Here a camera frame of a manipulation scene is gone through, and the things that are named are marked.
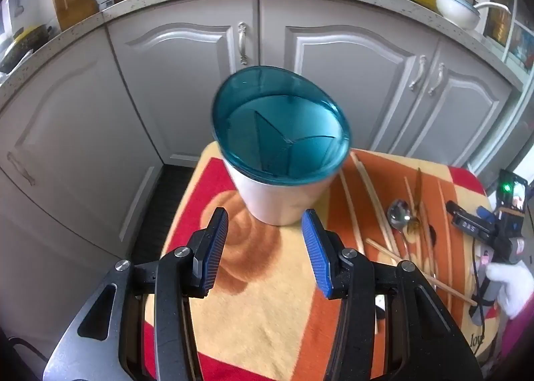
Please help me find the orange red printed blanket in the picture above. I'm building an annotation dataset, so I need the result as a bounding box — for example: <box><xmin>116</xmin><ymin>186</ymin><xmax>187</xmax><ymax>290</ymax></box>
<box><xmin>144</xmin><ymin>141</ymin><xmax>501</xmax><ymax>381</ymax></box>

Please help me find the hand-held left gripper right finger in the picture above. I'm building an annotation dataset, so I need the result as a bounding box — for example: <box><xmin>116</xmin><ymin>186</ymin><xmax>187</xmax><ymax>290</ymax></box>
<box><xmin>301</xmin><ymin>209</ymin><xmax>485</xmax><ymax>381</ymax></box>

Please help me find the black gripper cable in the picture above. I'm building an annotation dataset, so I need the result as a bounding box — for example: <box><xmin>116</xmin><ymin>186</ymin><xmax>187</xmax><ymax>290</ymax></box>
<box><xmin>469</xmin><ymin>237</ymin><xmax>489</xmax><ymax>338</ymax></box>
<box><xmin>7</xmin><ymin>336</ymin><xmax>47</xmax><ymax>365</ymax></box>

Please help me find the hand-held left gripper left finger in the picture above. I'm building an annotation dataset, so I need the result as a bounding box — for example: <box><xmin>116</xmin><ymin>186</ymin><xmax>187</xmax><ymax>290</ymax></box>
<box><xmin>42</xmin><ymin>207</ymin><xmax>230</xmax><ymax>381</ymax></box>

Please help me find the black floor mat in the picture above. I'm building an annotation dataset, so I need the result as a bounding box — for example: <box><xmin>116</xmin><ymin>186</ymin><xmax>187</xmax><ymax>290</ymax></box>
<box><xmin>131</xmin><ymin>163</ymin><xmax>198</xmax><ymax>267</ymax></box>

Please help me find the white glass-door cabinet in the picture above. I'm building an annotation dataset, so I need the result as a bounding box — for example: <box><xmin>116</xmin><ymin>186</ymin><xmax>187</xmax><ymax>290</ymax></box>
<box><xmin>463</xmin><ymin>0</ymin><xmax>534</xmax><ymax>90</ymax></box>

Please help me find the white ladle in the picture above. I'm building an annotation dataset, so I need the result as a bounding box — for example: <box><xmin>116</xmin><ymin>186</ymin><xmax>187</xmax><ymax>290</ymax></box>
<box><xmin>473</xmin><ymin>1</ymin><xmax>512</xmax><ymax>15</ymax></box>

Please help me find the yellow-lidded casserole pot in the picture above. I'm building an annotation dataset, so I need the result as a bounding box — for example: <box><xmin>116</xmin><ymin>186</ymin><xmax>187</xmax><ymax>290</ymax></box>
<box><xmin>0</xmin><ymin>24</ymin><xmax>51</xmax><ymax>75</ymax></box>

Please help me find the white bowl blue rim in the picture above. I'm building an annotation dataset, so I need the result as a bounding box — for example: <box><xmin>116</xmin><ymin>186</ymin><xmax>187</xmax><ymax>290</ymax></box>
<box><xmin>436</xmin><ymin>0</ymin><xmax>482</xmax><ymax>29</ymax></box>

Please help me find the person's pink clothing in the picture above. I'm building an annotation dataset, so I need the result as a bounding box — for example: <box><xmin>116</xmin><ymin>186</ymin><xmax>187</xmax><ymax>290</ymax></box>
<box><xmin>496</xmin><ymin>314</ymin><xmax>534</xmax><ymax>365</ymax></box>

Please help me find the person's right hand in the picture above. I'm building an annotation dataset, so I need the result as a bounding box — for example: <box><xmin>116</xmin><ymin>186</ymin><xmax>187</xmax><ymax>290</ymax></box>
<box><xmin>486</xmin><ymin>258</ymin><xmax>534</xmax><ymax>319</ymax></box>

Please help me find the white floral holder teal insert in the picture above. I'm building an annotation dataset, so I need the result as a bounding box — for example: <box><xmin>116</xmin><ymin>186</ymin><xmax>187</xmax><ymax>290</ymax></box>
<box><xmin>211</xmin><ymin>65</ymin><xmax>352</xmax><ymax>227</ymax></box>

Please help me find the silver cabinet handle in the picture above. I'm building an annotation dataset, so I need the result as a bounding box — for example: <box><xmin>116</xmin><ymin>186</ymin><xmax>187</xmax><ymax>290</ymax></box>
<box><xmin>409</xmin><ymin>55</ymin><xmax>426</xmax><ymax>90</ymax></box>
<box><xmin>428</xmin><ymin>63</ymin><xmax>446</xmax><ymax>97</ymax></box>
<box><xmin>237</xmin><ymin>22</ymin><xmax>249</xmax><ymax>66</ymax></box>
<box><xmin>6</xmin><ymin>151</ymin><xmax>37</xmax><ymax>186</ymax></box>

